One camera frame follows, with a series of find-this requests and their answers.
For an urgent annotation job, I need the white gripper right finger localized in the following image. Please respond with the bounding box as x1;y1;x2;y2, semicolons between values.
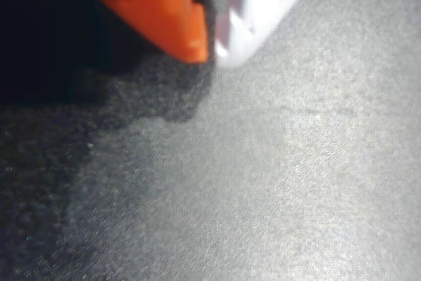
214;0;327;70

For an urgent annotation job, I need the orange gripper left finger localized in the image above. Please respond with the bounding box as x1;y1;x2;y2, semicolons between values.
78;0;211;64

